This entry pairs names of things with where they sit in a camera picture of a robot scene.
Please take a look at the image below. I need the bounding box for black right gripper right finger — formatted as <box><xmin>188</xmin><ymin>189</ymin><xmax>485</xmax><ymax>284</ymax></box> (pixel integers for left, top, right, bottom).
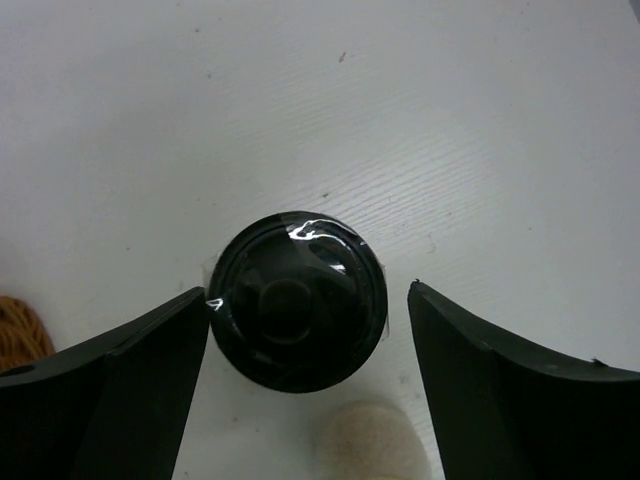
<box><xmin>408</xmin><ymin>281</ymin><xmax>639</xmax><ymax>479</ymax></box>

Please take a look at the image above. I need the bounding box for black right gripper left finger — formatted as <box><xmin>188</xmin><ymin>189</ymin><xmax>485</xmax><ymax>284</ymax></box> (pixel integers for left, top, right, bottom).
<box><xmin>1</xmin><ymin>287</ymin><xmax>208</xmax><ymax>479</ymax></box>

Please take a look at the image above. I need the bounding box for black knob grinder bottle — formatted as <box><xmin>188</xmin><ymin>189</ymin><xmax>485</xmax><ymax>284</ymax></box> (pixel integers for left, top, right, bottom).
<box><xmin>207</xmin><ymin>211</ymin><xmax>388</xmax><ymax>394</ymax></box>

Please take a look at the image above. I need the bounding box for brown wicker divided basket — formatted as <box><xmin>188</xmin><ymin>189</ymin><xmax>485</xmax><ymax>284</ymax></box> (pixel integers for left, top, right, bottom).
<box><xmin>0</xmin><ymin>296</ymin><xmax>55</xmax><ymax>372</ymax></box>

